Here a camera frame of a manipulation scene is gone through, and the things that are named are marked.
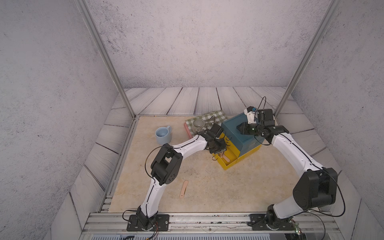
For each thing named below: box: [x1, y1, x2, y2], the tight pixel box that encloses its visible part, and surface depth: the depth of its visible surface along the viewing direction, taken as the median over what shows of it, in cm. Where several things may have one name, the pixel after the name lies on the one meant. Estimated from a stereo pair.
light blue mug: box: [155, 125, 172, 145], surface depth 104 cm
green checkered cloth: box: [185, 109, 228, 135], surface depth 121 cm
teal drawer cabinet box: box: [221, 112, 265, 157], surface depth 84 cm
